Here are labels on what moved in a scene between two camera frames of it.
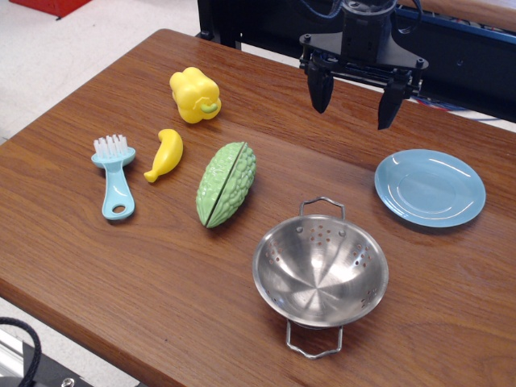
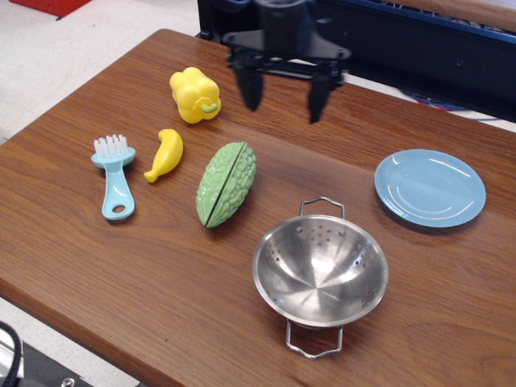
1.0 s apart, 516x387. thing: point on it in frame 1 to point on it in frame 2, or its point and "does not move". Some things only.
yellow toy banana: (167, 156) does not move
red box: (58, 8) does not move
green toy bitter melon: (225, 183) does not move
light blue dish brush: (110, 151) does not move
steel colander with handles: (319, 271) does not move
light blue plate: (429, 188) does not move
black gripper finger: (321, 84) to (251, 85)
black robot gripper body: (364, 45) to (285, 43)
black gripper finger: (393, 97) to (319, 92)
